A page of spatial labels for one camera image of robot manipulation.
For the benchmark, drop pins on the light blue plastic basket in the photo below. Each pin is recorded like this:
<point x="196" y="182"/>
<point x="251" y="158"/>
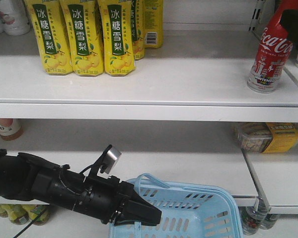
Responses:
<point x="188" y="211"/>

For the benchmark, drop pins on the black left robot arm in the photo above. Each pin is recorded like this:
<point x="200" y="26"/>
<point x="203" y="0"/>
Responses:
<point x="26" y="177"/>

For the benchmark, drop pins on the orange C100 juice bottle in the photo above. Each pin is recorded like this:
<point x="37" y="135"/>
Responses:
<point x="10" y="129"/>

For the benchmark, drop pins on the white metal shelf unit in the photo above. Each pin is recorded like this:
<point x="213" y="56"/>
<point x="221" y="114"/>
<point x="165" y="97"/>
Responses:
<point x="172" y="116"/>

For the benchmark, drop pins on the clear box of biscuits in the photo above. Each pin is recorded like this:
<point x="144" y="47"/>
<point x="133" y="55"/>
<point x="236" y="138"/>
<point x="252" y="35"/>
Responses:
<point x="266" y="137"/>

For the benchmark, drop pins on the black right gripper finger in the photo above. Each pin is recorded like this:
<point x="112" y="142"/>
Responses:
<point x="289" y="22"/>

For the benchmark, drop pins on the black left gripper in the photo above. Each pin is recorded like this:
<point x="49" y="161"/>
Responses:
<point x="111" y="199"/>

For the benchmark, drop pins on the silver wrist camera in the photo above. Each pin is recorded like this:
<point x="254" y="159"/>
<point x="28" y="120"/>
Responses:
<point x="109" y="159"/>

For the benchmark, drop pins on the red aluminium coke bottle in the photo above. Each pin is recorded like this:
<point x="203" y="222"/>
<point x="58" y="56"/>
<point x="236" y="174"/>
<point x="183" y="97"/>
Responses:
<point x="273" y="52"/>

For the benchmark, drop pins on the yellow pear drink bottle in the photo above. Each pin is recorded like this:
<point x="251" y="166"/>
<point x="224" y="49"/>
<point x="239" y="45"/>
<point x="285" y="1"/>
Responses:
<point x="51" y="35"/>
<point x="137" y="28"/>
<point x="117" y="38"/>
<point x="83" y="24"/>
<point x="153" y="23"/>

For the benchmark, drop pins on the clear water bottle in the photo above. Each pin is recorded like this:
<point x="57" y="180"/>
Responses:
<point x="251" y="219"/>
<point x="269" y="221"/>

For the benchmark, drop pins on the white peach drink bottle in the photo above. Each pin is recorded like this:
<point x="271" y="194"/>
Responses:
<point x="13" y="15"/>

